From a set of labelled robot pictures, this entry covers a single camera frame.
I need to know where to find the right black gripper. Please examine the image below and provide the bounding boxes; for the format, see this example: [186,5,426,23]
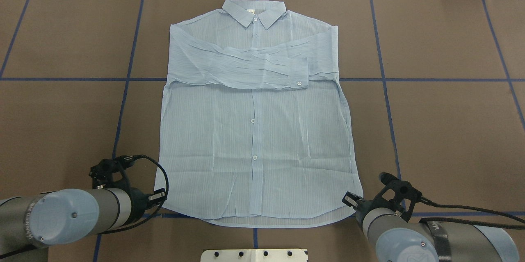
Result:
[342,191,388,223]

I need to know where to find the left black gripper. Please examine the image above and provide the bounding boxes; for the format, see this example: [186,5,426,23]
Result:
[129,188,167,223]

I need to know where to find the light blue button-up shirt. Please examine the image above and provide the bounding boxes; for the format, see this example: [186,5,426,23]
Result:
[155,0,363,228]

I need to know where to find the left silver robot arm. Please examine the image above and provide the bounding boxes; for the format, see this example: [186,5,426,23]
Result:
[0,188,168,262]

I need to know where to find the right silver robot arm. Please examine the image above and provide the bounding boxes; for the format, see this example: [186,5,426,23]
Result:
[342,192,520,262]

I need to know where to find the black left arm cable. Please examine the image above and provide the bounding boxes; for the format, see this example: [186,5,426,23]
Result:
[98,155,169,235]

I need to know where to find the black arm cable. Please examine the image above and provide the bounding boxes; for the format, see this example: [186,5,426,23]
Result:
[98,155,169,235]
[418,196,525,228]

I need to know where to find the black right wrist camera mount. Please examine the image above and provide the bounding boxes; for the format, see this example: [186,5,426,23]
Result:
[373,172,422,222]

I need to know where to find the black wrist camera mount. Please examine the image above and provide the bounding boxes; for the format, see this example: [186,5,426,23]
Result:
[89,155,139,192]
[373,172,422,222]

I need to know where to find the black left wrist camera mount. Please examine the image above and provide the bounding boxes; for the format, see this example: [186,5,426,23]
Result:
[89,155,139,192]

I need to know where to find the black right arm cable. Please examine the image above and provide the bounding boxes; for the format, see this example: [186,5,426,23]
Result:
[418,196,525,228]

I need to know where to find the white pedestal column with base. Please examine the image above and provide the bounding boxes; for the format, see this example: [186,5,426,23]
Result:
[200,248,309,262]

